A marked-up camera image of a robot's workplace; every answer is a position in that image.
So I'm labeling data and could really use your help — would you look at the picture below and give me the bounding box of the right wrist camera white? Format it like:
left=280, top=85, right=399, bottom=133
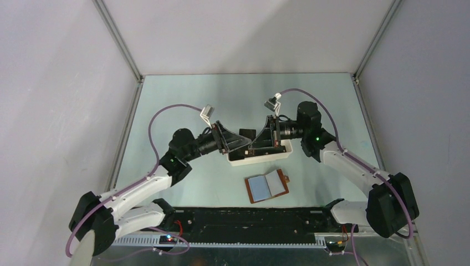
left=264, top=93, right=282, bottom=116

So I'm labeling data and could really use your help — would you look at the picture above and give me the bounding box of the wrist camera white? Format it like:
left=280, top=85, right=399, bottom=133
left=200, top=104, right=214, bottom=127
left=264, top=93, right=282, bottom=116

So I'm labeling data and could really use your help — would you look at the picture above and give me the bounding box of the left aluminium frame post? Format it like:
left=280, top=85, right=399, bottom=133
left=93, top=1, right=143, bottom=189

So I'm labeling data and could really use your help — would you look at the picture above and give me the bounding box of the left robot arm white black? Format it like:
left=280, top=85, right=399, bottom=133
left=65, top=121, right=252, bottom=257

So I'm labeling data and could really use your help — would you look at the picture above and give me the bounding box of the black credit card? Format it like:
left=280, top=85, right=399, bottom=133
left=237, top=146, right=286, bottom=156
left=239, top=129, right=257, bottom=141

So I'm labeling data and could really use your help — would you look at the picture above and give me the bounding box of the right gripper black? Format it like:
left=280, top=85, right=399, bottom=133
left=248, top=115, right=307, bottom=150

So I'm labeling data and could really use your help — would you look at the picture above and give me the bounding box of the aluminium frame post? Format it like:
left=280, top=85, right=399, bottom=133
left=351, top=0, right=403, bottom=169
left=93, top=1, right=143, bottom=189

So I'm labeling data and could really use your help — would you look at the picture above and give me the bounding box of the white plastic tray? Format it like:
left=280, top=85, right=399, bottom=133
left=226, top=140, right=293, bottom=166

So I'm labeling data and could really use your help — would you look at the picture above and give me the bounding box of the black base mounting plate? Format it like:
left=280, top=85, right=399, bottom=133
left=157, top=207, right=352, bottom=244

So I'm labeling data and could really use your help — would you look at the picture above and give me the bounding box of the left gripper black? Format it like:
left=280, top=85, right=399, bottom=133
left=183, top=120, right=251, bottom=162

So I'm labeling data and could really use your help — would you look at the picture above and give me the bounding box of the brown leather card holder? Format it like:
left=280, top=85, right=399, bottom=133
left=244, top=169, right=290, bottom=204

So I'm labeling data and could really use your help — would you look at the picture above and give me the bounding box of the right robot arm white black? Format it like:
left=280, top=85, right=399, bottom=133
left=244, top=101, right=420, bottom=238

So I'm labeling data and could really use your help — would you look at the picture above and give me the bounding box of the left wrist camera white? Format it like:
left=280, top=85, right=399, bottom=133
left=200, top=104, right=214, bottom=127

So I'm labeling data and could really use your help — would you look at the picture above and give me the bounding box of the right aluminium frame post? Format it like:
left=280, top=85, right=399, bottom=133
left=351, top=0, right=403, bottom=169

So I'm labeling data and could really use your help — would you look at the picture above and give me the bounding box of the white slotted cable duct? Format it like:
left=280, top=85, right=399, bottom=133
left=111, top=234, right=326, bottom=249

